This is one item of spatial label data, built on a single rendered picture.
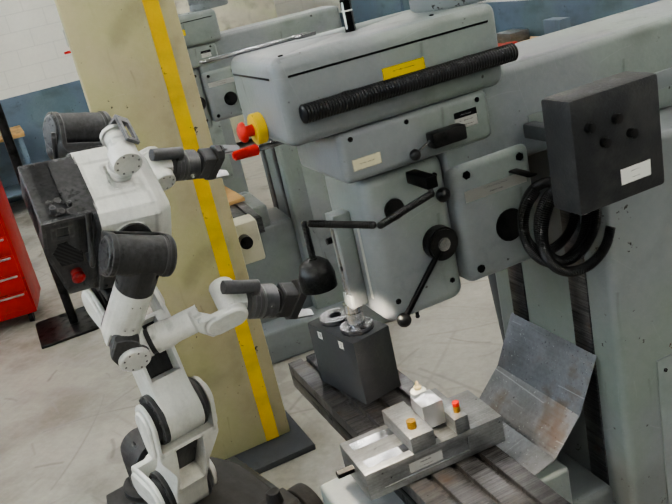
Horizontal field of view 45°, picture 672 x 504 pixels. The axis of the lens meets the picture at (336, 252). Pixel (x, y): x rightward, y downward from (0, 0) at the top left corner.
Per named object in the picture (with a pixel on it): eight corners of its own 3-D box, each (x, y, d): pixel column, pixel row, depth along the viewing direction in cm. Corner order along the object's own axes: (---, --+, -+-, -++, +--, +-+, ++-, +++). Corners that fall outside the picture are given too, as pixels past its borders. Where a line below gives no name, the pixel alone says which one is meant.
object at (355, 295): (352, 310, 170) (332, 216, 163) (344, 304, 174) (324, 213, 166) (369, 303, 171) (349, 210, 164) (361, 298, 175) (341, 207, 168)
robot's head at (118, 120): (104, 161, 180) (122, 136, 178) (92, 137, 185) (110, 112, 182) (127, 168, 185) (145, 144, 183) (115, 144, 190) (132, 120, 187)
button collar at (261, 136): (261, 146, 152) (254, 115, 150) (251, 143, 157) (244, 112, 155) (271, 144, 153) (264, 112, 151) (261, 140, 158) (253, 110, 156)
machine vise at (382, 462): (371, 502, 177) (361, 460, 173) (344, 468, 191) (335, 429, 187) (506, 441, 187) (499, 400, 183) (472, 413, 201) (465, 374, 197)
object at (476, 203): (472, 286, 168) (452, 167, 159) (413, 257, 190) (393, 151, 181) (545, 257, 174) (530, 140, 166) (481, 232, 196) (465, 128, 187)
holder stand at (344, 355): (366, 406, 214) (351, 339, 207) (320, 380, 232) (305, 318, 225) (401, 385, 220) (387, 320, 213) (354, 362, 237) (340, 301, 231)
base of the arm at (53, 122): (50, 174, 199) (65, 149, 191) (35, 129, 202) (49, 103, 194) (107, 170, 209) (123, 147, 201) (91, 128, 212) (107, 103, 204)
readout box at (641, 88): (585, 218, 143) (573, 102, 136) (552, 208, 151) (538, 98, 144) (671, 185, 149) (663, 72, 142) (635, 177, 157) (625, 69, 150)
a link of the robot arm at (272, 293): (297, 328, 212) (256, 331, 206) (283, 303, 219) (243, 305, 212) (313, 293, 206) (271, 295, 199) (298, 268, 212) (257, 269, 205)
